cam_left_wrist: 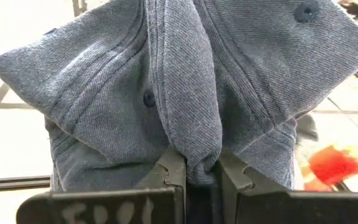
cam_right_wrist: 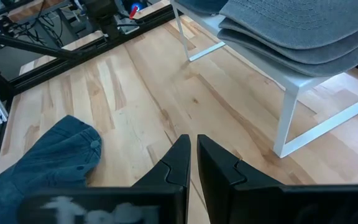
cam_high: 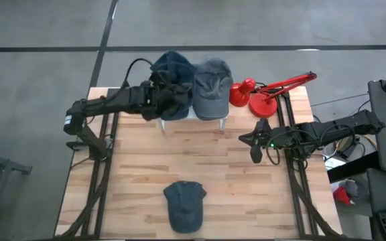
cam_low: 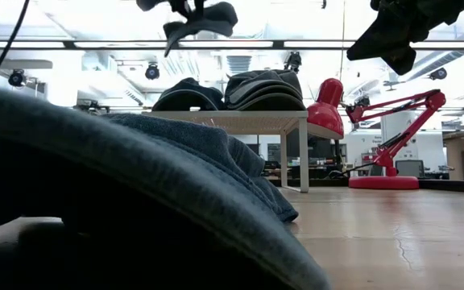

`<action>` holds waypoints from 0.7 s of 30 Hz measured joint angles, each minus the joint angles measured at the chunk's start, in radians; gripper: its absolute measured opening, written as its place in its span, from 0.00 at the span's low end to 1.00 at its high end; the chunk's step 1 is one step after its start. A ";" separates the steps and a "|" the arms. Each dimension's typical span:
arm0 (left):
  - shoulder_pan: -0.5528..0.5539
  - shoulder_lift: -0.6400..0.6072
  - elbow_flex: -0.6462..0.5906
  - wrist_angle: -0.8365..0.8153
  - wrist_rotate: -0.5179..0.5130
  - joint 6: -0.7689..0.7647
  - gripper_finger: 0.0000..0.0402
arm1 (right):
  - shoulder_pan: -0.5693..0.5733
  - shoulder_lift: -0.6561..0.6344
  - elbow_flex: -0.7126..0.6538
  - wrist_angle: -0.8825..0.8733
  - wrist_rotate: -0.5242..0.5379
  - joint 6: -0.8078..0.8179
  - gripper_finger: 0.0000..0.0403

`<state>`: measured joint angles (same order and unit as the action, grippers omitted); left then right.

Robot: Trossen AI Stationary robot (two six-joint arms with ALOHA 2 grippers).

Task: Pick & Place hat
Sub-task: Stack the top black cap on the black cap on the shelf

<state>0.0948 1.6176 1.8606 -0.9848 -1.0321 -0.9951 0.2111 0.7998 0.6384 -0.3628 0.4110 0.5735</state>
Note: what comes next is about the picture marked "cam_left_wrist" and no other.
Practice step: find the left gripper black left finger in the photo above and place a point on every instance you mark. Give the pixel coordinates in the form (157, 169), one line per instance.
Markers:
(110, 207)

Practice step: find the black aluminium rail frame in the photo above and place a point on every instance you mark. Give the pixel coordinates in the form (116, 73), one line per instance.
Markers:
(11, 183)

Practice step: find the blue denim baseball cap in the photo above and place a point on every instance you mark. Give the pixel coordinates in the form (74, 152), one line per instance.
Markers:
(182, 93)

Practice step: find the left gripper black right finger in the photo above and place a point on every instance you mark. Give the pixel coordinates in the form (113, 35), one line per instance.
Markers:
(291, 208)

